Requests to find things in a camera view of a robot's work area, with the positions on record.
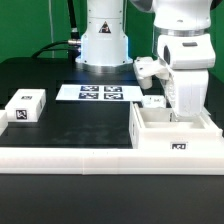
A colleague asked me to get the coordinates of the white obstacle frame wall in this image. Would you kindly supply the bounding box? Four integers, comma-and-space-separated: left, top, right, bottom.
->
0, 147, 224, 175

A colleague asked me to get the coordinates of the white cabinet door panel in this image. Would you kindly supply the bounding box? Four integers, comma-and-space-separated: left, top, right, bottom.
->
142, 95, 166, 108

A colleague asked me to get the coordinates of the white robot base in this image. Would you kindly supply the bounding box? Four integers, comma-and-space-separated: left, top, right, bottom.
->
76, 0, 133, 73

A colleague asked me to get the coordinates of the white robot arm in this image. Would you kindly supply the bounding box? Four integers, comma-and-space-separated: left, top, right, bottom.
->
130, 0, 216, 117

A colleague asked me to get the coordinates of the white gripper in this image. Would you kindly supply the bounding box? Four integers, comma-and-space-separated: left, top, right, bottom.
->
157, 33, 216, 117

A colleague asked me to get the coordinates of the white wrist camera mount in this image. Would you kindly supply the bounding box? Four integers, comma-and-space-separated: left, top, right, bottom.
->
133, 57, 171, 90

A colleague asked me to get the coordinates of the white fiducial marker sheet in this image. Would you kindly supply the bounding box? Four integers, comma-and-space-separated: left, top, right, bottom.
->
56, 84, 143, 102

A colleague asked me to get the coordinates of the white cabinet body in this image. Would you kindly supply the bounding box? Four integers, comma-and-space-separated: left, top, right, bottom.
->
129, 103, 224, 150

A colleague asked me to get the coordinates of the black base cable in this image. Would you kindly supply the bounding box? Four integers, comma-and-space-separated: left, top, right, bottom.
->
31, 0, 83, 59

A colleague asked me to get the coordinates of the small white block left edge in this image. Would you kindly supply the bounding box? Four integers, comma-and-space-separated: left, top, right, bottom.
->
0, 110, 8, 136

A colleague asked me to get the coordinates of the white cabinet top block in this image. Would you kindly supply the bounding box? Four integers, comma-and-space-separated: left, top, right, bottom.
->
5, 89, 46, 122

